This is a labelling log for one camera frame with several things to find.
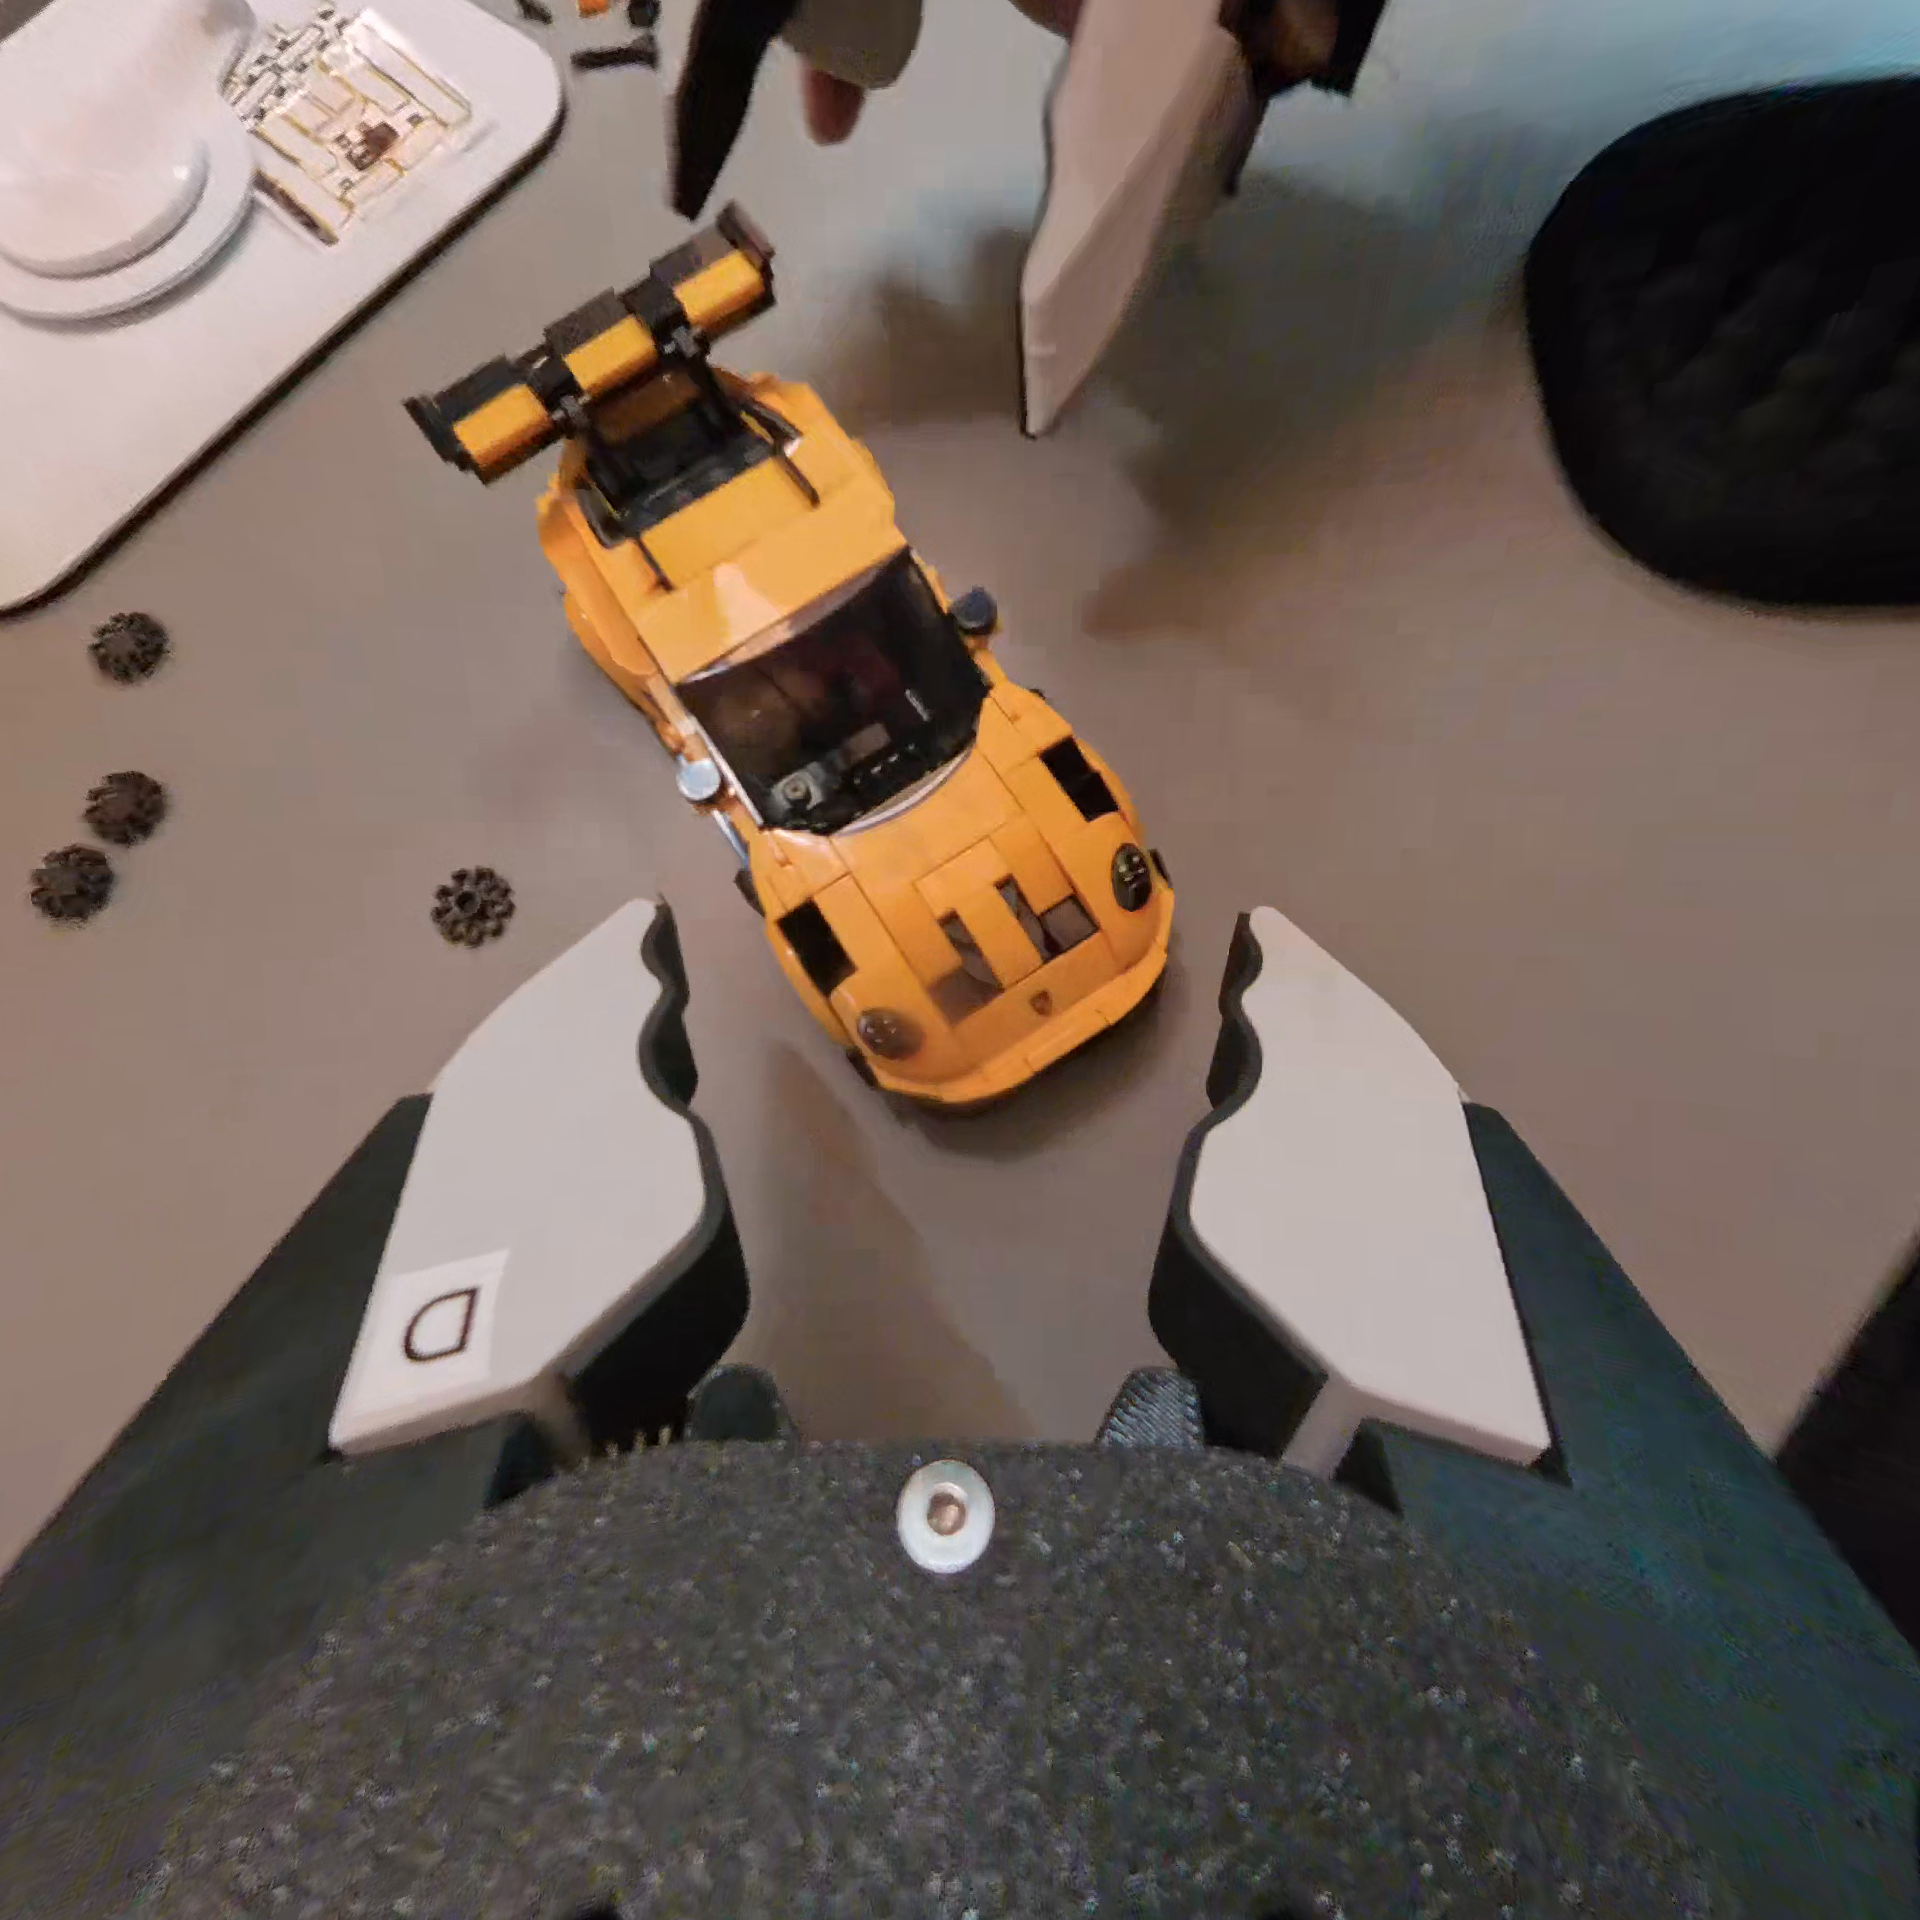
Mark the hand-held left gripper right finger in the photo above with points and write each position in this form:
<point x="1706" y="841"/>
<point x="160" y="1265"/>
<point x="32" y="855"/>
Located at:
<point x="1366" y="1201"/>

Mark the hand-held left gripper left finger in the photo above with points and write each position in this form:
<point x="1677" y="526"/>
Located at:
<point x="556" y="1184"/>

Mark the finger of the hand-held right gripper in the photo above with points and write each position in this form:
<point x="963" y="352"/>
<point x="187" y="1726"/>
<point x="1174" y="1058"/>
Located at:
<point x="1125" y="225"/>
<point x="720" y="106"/>

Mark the yellow and black lego car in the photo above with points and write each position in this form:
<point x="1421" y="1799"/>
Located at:
<point x="839" y="676"/>

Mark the pile of small lego pieces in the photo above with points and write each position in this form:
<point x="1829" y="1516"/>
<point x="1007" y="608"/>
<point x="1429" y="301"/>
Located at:
<point x="599" y="24"/>

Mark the black lego wheel rim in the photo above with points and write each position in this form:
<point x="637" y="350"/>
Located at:
<point x="474" y="906"/>
<point x="72" y="882"/>
<point x="132" y="647"/>
<point x="125" y="807"/>

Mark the lego sticker sheet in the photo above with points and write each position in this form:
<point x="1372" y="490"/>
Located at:
<point x="352" y="128"/>

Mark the person's right hand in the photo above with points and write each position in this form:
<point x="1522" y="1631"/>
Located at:
<point x="834" y="106"/>

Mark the white monitor stand base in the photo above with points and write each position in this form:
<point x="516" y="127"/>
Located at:
<point x="301" y="376"/>

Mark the black textured armrest pad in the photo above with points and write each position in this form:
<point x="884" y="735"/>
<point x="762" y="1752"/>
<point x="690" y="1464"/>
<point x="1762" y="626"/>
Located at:
<point x="1741" y="345"/>

